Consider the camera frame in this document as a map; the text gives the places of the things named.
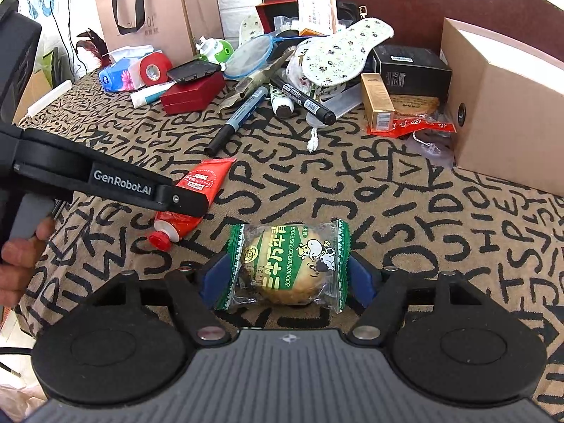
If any red snack packet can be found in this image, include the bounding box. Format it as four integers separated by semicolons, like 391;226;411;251
366;112;458;138

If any green snack packet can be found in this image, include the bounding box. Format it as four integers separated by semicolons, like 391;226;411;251
214;219;352;314

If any floral drawstring pouch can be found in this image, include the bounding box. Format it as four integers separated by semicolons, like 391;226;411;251
286;46;353;153

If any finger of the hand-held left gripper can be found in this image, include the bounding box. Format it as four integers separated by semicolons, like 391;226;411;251
154;183;209;221

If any cardboard box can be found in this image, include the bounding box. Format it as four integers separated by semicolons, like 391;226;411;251
440;18;564;195

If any green white toy bottle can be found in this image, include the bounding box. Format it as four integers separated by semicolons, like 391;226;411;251
196;36;235;71

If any round pancake packet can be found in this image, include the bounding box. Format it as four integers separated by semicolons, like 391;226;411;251
390;94;441;117

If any red tape roll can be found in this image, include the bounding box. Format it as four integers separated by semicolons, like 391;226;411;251
139;51;173;86

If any black marker with blue label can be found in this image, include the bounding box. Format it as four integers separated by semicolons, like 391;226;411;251
203;86;270;156

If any person's left hand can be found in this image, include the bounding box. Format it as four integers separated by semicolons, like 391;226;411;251
0;218;56;308

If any orange white medicine box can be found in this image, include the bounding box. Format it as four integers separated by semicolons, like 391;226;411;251
297;0;339;37

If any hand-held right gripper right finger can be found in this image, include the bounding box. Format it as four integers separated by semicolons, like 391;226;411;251
346;251;483;347

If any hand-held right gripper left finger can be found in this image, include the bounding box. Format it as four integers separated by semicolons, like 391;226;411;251
88;253;234;347

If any clear plastic hook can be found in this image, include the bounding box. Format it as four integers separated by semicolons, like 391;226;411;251
405;131;454;158

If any white blue tube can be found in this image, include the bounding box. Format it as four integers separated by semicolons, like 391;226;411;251
130;81;176;107

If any open red black box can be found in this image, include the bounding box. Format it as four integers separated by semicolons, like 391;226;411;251
256;0;301;36

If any small white bottle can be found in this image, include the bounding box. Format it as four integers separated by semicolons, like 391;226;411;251
270;86;295;119

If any red squeeze tube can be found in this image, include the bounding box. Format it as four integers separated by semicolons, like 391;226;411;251
148;157;237;248

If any red black feather duster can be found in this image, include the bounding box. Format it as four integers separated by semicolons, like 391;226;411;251
76;29;111;69

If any large floral insole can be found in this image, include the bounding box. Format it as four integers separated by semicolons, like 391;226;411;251
305;17;396;87

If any brown paper bag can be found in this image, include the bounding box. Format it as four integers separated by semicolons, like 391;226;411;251
96;0;225;56

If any blue tissue pack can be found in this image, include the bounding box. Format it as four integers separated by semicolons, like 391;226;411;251
98;46;155;93

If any black carton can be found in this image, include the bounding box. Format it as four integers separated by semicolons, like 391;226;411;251
368;45;453;98

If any letter-printed blanket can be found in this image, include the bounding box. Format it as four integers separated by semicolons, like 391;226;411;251
13;68;564;423

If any black wallet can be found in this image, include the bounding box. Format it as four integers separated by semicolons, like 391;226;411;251
166;59;221;85

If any black marker with white label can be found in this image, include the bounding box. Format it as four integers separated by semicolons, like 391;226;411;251
269;75;338;126

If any blue-rimmed mesh net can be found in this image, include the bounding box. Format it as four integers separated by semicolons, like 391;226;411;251
224;33;305;81

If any gold carton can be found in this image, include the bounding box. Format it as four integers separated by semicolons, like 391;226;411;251
360;73;396;134

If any black handbag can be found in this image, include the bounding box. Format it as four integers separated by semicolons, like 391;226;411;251
336;1;371;25

